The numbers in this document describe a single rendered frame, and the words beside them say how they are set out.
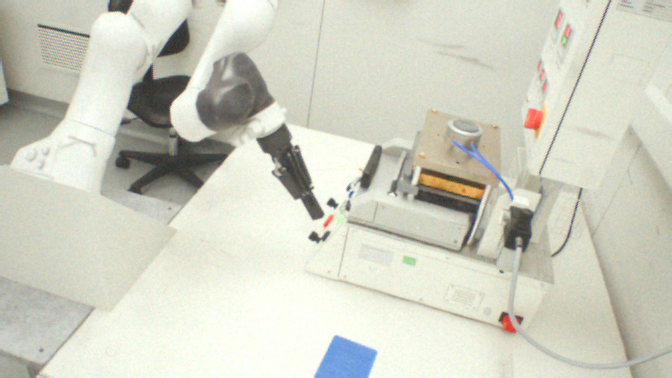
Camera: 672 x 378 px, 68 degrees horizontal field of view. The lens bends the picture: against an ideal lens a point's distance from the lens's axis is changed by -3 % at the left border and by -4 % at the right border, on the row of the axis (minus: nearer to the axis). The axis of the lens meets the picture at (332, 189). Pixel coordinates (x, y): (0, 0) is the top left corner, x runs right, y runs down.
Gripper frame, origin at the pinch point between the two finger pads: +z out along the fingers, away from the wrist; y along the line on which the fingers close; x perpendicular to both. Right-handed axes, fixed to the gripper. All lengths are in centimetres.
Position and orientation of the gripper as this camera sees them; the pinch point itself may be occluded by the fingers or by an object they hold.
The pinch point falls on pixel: (312, 205)
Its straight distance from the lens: 120.8
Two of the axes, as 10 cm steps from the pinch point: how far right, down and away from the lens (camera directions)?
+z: 4.4, 8.2, 3.6
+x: -8.6, 2.7, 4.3
